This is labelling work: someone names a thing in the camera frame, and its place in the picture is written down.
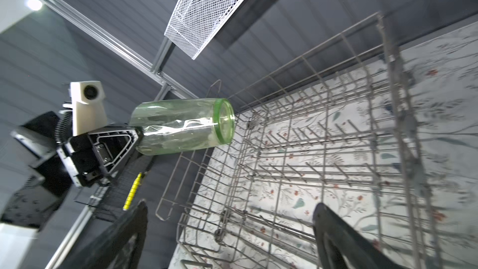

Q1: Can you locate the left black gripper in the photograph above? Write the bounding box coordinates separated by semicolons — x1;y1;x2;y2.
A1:
56;125;140;188

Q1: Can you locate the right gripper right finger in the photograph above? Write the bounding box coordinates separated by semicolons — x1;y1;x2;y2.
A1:
312;203;401;269

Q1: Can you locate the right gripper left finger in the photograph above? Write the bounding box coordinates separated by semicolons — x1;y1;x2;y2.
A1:
59;200;148;269

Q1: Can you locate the green glass cup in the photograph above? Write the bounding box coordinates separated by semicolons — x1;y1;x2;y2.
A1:
129;98;235;156

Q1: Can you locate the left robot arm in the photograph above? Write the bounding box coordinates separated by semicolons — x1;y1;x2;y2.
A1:
1;110;143;269

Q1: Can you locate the yellow marker pen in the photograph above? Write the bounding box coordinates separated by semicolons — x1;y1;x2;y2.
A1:
123;173;144;211

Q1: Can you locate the floral table mat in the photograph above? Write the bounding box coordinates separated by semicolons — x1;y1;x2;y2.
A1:
169;23;478;269

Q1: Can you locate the black wire wall basket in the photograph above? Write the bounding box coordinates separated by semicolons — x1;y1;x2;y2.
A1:
73;154;155;222

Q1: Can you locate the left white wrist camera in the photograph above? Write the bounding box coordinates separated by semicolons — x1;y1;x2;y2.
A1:
63;80;108;136

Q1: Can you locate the grey wire dish rack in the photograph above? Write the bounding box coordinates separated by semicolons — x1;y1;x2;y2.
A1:
156;12;444;269

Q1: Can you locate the white mesh wall basket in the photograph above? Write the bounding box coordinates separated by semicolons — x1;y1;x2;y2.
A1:
164;0;245;60

